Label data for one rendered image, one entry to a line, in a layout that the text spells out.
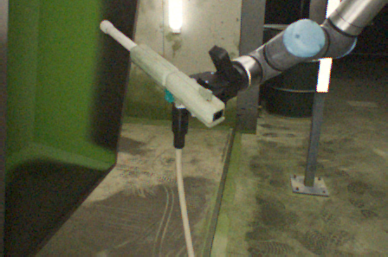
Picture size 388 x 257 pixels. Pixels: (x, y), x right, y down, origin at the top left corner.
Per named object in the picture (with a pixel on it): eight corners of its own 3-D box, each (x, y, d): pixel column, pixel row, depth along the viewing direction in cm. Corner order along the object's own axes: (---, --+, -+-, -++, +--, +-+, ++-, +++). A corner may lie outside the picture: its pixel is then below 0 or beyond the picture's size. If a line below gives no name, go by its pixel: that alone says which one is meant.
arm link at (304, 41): (324, 16, 77) (288, 39, 88) (292, 16, 72) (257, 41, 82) (337, 50, 75) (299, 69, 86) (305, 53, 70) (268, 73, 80)
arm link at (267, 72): (281, 35, 87) (258, 51, 95) (251, 48, 80) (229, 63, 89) (297, 64, 86) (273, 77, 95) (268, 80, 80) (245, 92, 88)
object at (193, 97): (216, 170, 75) (229, 97, 61) (202, 180, 73) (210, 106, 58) (119, 77, 104) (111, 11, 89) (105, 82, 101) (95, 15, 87)
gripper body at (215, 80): (210, 116, 77) (242, 99, 83) (214, 89, 71) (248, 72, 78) (190, 100, 81) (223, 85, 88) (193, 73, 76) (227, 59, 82)
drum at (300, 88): (258, 105, 360) (264, 26, 334) (307, 104, 362) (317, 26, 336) (274, 121, 304) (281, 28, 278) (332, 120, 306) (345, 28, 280)
